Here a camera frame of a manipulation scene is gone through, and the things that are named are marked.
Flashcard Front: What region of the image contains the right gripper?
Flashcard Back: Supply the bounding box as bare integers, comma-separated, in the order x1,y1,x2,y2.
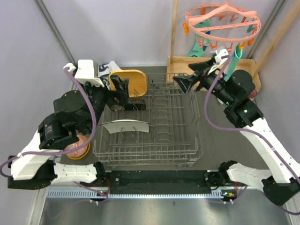
173,60,234,106

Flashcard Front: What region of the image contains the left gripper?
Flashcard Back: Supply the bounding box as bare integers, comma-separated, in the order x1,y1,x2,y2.
72,74,129,135

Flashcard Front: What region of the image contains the yellow woven-pattern plate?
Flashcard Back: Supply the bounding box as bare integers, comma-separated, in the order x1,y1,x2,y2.
109,69,147,98

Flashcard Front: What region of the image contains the black floral square plate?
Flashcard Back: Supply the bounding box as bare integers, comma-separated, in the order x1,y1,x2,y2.
109,97,146,112

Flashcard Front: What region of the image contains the white square plate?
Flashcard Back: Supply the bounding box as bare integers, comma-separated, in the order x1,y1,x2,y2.
101,120,150,134

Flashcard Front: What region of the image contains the pink ceramic mug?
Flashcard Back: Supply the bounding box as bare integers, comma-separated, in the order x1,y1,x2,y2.
248,89,257,99

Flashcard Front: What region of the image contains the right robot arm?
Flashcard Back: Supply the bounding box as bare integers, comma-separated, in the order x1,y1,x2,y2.
172,61,300,206

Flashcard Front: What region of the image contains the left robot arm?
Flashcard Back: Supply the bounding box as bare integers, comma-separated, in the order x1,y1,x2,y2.
7,75,129,190

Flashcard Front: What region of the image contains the teal patterned sock back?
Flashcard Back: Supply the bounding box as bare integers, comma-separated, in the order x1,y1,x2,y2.
187,19,210,57

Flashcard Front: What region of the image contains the teal patterned sock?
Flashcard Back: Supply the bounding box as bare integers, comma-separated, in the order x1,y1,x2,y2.
222,44,243,81
187,19,210,57

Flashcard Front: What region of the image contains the white printed cloth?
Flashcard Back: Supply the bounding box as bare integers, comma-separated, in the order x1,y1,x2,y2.
98,61,121,90

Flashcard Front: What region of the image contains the teal patterned sock front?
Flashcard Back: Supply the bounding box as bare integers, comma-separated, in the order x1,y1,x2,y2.
222,44,243,81

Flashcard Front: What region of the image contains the pink round clothes hanger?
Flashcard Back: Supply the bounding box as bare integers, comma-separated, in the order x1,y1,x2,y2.
183,0,262,52

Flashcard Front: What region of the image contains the red patterned bowl yellow rim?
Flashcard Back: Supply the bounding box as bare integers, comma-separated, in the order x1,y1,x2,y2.
65,135,91,160

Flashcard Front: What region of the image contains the wooden tray frame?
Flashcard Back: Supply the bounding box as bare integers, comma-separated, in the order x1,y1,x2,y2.
166,0,300,92

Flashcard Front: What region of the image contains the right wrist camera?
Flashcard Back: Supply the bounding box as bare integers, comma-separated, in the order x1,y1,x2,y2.
208,48,229,74

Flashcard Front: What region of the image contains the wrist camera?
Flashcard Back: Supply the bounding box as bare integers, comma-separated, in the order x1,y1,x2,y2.
64,60,105,87
208,48,229,74

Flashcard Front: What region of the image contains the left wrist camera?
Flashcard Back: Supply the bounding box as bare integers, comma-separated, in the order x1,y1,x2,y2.
64,60,105,87

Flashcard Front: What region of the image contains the grey wire dish rack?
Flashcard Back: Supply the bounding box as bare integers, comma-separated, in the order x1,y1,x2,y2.
93,73,203,167

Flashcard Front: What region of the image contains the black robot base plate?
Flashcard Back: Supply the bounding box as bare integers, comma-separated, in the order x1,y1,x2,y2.
79,170,248,195

